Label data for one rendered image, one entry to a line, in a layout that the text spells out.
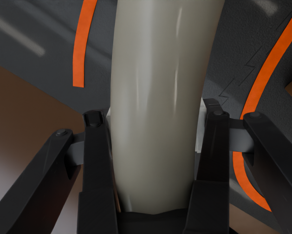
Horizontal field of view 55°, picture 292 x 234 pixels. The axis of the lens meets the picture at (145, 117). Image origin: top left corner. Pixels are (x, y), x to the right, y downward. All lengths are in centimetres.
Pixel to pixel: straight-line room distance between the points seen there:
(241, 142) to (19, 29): 112
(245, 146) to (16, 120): 130
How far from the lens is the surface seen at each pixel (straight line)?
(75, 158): 17
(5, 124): 145
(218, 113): 16
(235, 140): 16
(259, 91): 118
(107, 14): 109
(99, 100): 120
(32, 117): 136
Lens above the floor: 107
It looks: 63 degrees down
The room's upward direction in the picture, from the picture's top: 167 degrees counter-clockwise
